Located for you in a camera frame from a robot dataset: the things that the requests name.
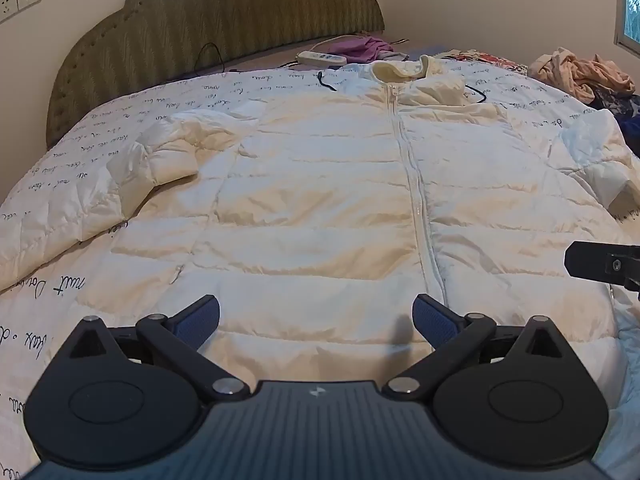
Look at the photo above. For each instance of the white power strip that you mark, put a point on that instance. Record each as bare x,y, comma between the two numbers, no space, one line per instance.
320,57

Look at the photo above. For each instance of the white puffer jacket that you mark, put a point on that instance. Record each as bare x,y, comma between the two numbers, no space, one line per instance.
320,200

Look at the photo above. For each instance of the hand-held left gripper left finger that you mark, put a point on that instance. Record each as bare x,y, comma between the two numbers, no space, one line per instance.
197,321

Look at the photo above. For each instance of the purple garment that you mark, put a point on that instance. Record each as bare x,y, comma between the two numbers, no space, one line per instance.
357,47

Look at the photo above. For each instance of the grey cloth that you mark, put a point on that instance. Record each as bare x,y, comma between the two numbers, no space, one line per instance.
387,55

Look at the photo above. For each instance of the white script-print blanket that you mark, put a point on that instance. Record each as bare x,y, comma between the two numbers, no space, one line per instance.
55,160

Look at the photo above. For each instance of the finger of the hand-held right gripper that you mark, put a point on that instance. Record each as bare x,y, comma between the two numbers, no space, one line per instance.
595,261

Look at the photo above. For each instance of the green upholstered headboard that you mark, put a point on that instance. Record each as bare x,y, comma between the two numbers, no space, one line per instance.
200,15

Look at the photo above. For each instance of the floral cloth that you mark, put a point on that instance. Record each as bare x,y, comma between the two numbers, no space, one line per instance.
487,58

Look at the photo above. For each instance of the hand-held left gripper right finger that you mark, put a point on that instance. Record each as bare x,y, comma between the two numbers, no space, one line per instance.
434,321

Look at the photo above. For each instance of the pink clothes pile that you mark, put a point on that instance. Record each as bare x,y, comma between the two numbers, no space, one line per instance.
575,72

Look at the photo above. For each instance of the side window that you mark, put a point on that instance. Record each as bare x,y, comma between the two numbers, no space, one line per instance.
629,5

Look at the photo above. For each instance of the dark blue garment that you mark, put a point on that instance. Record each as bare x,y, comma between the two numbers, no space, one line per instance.
622,110

